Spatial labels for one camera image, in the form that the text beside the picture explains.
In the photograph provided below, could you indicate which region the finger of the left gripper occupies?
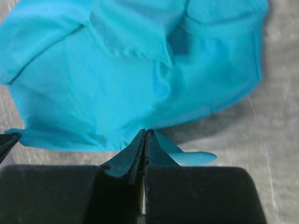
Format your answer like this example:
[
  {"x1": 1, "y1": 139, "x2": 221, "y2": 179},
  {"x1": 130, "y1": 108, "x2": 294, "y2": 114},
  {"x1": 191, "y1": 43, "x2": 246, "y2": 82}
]
[{"x1": 0, "y1": 133, "x2": 21, "y2": 162}]

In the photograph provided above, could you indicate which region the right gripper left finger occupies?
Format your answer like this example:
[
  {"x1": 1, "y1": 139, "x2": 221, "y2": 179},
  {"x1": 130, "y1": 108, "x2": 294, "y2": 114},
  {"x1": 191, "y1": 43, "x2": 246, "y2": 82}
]
[{"x1": 0, "y1": 130, "x2": 146, "y2": 224}]

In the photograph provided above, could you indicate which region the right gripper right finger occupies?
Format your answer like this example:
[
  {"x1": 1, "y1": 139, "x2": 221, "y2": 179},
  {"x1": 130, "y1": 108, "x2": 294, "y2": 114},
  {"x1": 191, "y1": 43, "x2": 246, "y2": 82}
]
[{"x1": 145, "y1": 130, "x2": 266, "y2": 224}]

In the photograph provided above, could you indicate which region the teal t shirt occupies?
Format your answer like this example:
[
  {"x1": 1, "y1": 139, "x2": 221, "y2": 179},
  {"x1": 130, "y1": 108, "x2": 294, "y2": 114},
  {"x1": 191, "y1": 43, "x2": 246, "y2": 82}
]
[{"x1": 0, "y1": 0, "x2": 269, "y2": 151}]

